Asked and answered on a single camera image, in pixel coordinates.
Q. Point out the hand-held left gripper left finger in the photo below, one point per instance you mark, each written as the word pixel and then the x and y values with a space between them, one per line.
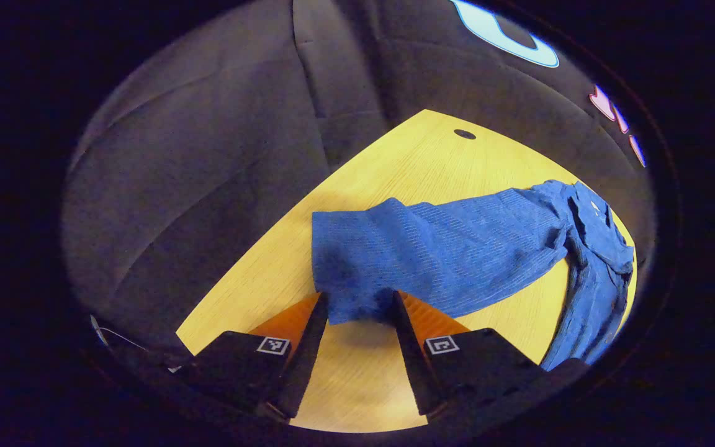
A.
pixel 308 354

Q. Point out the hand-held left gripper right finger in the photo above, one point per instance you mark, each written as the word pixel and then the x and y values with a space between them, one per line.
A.
pixel 410 354

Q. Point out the blue ribbed shirt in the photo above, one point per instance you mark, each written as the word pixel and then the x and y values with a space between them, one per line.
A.
pixel 457 248

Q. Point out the black backdrop cloth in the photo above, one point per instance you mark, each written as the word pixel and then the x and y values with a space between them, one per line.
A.
pixel 208 155

